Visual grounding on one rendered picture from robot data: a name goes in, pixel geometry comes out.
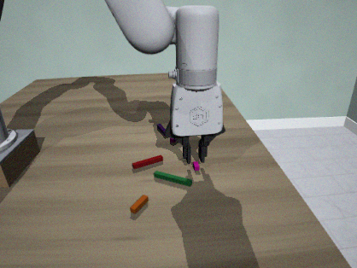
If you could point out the green rod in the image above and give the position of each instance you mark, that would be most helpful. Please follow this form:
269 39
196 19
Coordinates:
173 178

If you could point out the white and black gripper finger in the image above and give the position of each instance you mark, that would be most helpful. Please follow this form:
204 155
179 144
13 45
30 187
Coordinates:
203 144
182 140

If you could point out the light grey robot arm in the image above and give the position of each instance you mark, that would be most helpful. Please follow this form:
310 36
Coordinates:
148 27

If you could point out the orange rod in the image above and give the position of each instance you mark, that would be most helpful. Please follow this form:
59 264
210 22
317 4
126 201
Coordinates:
139 204

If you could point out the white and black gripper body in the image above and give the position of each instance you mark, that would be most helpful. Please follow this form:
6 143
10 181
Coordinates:
196 110

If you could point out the purple rod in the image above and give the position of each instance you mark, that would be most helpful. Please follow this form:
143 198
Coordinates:
161 128

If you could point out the red rod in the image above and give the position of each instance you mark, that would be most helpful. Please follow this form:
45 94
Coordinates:
146 162

